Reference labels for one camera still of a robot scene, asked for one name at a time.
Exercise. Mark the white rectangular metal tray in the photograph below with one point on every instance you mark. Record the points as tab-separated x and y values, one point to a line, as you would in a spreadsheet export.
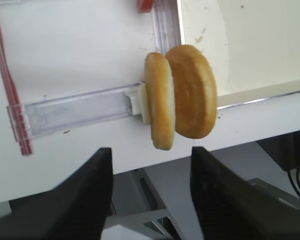
253	46

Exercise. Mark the clear bun bottom pusher rail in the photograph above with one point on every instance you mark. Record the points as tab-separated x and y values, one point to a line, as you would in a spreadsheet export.
41	118

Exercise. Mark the inner tomato slice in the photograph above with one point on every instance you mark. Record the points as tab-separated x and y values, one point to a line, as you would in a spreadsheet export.
145	6

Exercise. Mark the bun slice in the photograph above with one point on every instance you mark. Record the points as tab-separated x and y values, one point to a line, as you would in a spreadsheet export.
159	86
195	91

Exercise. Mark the left long clear rail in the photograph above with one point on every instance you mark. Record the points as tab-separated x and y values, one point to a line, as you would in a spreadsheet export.
167	25

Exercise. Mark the left red straw rod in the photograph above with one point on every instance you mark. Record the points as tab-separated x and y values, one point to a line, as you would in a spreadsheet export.
7	82

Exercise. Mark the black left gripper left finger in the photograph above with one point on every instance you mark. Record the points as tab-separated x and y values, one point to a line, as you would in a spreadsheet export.
74	210

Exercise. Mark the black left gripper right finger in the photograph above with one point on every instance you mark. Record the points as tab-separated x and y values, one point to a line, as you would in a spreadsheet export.
228	208

